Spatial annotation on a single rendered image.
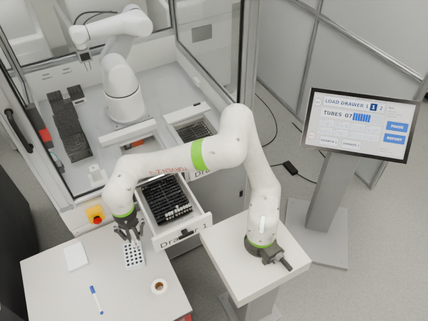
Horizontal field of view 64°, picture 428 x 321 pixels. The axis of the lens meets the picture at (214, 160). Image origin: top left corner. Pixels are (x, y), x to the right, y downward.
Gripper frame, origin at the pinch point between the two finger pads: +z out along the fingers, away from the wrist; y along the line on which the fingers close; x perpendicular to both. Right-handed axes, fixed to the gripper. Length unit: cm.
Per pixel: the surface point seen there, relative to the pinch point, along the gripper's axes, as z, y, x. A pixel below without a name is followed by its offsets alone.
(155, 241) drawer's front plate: -3.0, -8.8, 4.7
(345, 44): -6, -170, -109
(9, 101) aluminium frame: -67, 25, -22
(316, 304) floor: 88, -96, 27
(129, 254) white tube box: 9.2, 4.3, 0.7
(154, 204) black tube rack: 1.6, -11.8, -17.9
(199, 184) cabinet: 15, -38, -33
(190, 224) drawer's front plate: -3.4, -25.4, 1.6
